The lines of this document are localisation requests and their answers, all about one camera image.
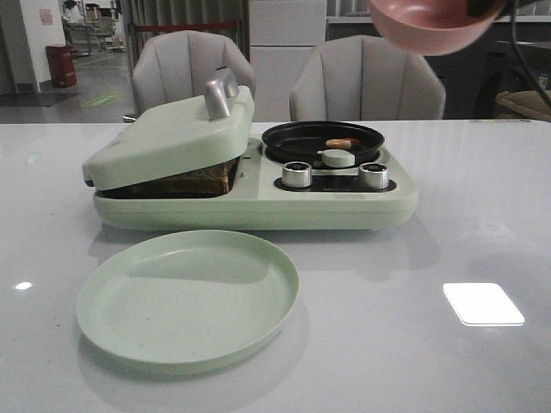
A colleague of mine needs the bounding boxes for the black cable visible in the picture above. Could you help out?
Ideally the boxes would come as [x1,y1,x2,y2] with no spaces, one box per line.
[510,0,551,107]

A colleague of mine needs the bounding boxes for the grey chair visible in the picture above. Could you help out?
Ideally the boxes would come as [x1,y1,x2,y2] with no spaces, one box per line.
[132,30,256,115]
[289,35,446,121]

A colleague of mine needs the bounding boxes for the silver control knob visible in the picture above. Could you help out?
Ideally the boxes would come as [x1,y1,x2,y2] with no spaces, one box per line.
[281,161,313,189]
[357,163,389,190]

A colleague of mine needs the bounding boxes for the bread slice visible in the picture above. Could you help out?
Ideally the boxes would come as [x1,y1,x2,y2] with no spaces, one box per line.
[121,158,239,198]

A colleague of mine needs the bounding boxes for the green breakfast maker lid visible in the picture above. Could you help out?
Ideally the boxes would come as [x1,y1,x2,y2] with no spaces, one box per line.
[82,69,254,191]

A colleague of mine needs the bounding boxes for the green breakfast maker base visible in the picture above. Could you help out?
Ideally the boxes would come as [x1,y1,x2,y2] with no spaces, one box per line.
[94,136,418,231]

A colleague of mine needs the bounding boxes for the black round frying pan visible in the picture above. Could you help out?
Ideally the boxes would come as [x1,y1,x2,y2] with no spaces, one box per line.
[262,120,385,169]

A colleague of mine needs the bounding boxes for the right grey chair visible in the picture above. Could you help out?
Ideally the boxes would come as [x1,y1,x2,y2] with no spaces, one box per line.
[289,35,446,121]

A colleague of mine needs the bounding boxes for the tan cushion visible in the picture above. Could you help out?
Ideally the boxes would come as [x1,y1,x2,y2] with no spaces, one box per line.
[495,90,550,121]

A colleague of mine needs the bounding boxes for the left grey chair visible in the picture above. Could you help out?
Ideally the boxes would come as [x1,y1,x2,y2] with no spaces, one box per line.
[132,30,256,115]

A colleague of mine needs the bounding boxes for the orange toy shrimp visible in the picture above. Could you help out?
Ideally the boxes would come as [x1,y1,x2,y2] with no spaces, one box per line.
[325,138,361,151]

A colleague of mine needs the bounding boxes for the white cabinet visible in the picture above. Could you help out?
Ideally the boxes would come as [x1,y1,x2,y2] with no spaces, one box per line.
[249,1,326,122]

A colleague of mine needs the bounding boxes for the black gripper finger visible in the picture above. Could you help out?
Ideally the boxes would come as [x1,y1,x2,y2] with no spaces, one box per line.
[467,0,507,18]

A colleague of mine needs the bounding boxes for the pink bowl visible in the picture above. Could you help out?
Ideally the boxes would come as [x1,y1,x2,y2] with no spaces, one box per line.
[369,0,504,56]

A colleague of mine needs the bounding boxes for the light green plate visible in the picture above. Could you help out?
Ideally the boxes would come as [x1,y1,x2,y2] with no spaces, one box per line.
[76,230,300,374]

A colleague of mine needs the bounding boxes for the left silver control knob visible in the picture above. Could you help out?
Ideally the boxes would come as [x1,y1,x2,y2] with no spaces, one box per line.
[281,161,313,189]

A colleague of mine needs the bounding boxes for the right silver control knob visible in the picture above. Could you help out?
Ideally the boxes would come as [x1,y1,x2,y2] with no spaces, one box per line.
[357,163,389,190]

